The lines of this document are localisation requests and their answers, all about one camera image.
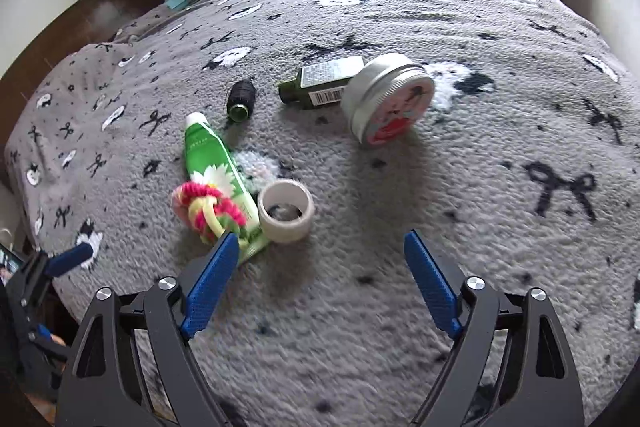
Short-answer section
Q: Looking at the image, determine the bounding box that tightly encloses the pink yellow hair tie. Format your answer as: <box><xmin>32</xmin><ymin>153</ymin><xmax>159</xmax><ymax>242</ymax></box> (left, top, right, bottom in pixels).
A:
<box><xmin>171</xmin><ymin>182</ymin><xmax>248</xmax><ymax>244</ymax></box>

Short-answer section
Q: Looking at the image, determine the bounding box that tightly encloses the green squeeze tube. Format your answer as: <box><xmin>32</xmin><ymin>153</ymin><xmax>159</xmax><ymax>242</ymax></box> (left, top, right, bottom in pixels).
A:
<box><xmin>184</xmin><ymin>112</ymin><xmax>273</xmax><ymax>265</ymax></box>

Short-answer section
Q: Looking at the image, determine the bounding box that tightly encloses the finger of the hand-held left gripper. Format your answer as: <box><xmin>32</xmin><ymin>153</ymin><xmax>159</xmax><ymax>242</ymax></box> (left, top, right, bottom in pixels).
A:
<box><xmin>30</xmin><ymin>323</ymin><xmax>68</xmax><ymax>363</ymax></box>
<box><xmin>20</xmin><ymin>242</ymin><xmax>96</xmax><ymax>289</ymax></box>

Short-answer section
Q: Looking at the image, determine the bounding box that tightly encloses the small dark green bottle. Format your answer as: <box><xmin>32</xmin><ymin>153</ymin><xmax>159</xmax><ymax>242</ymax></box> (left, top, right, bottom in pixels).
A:
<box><xmin>226</xmin><ymin>78</ymin><xmax>257</xmax><ymax>122</ymax></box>

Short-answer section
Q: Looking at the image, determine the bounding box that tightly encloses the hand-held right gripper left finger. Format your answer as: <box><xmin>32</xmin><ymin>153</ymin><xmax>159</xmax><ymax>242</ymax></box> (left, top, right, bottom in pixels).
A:
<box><xmin>56</xmin><ymin>231</ymin><xmax>241</xmax><ymax>427</ymax></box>

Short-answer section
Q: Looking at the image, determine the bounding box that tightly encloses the white tape roll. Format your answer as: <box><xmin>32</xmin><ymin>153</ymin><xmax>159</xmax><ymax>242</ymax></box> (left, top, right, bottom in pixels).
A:
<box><xmin>257</xmin><ymin>179</ymin><xmax>316</xmax><ymax>243</ymax></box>

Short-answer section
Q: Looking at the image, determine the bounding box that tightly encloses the grey printed blanket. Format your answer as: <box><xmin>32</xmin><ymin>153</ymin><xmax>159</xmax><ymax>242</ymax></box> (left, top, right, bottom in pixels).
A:
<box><xmin>5</xmin><ymin>0</ymin><xmax>640</xmax><ymax>427</ymax></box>

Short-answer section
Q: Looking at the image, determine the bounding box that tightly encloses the round metal tin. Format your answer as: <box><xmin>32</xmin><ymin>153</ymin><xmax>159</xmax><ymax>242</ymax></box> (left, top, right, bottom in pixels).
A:
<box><xmin>341</xmin><ymin>53</ymin><xmax>436</xmax><ymax>150</ymax></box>

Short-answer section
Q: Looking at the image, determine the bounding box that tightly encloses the wooden headboard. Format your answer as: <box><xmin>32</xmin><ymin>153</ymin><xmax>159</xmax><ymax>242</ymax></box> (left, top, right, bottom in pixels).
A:
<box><xmin>0</xmin><ymin>0</ymin><xmax>167</xmax><ymax>192</ymax></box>

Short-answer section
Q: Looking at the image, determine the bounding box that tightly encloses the dark green labelled bottle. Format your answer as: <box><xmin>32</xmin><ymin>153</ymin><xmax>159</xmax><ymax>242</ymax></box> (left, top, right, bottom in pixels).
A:
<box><xmin>278</xmin><ymin>55</ymin><xmax>365</xmax><ymax>109</ymax></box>

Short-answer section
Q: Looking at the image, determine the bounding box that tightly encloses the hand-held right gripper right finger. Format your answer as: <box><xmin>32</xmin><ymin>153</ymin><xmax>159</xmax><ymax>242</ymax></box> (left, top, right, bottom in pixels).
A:
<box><xmin>404</xmin><ymin>229</ymin><xmax>586</xmax><ymax>427</ymax></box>

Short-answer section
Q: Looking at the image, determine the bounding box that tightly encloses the grey dotted pillow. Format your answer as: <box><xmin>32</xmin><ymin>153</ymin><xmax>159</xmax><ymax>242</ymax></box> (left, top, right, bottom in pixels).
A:
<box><xmin>5</xmin><ymin>41</ymin><xmax>151</xmax><ymax>253</ymax></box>
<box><xmin>115</xmin><ymin>4</ymin><xmax>201</xmax><ymax>42</ymax></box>

